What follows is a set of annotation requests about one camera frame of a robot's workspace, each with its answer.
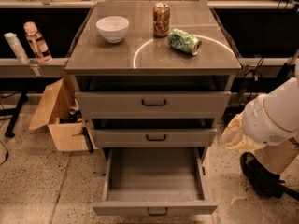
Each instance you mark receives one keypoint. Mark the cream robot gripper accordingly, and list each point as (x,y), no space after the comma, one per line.
(261,122)

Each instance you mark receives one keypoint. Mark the grey bottom drawer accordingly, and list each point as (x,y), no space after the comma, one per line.
(154,182)

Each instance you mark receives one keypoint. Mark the grey drawer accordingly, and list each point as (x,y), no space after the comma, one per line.
(140,97)
(154,182)
(153,132)

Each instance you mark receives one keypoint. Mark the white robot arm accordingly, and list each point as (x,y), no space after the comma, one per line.
(268,120)

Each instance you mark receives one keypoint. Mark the grey top drawer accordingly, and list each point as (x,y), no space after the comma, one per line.
(140,97)

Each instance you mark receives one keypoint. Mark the grey drawer cabinet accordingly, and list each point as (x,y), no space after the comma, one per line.
(142,54)

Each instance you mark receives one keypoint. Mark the grey middle drawer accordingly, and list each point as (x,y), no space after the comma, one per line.
(153,132)

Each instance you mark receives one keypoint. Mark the khaki trouser leg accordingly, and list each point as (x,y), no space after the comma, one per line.
(276,159)

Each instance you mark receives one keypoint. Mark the black shoe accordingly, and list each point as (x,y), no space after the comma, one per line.
(264,183)

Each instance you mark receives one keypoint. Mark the black stand right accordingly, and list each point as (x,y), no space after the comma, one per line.
(258,76)

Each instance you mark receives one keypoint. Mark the green soda can lying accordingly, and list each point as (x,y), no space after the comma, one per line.
(184,41)

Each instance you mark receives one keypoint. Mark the upright brown soda can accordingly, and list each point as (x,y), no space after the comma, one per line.
(161,18)

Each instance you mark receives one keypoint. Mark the black tool by box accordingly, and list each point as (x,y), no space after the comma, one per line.
(87,138)

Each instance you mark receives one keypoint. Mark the white ceramic bowl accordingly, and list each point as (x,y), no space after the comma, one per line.
(113,28)

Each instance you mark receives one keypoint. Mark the pink clear bottle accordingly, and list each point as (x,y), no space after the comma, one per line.
(37,42)

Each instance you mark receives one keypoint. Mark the black stand leg left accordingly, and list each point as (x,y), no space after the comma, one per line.
(13,113)

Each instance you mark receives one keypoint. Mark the grey side shelf left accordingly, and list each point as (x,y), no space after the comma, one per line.
(12,68)

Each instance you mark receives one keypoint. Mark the white spray bottle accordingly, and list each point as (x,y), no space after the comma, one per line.
(17,47)

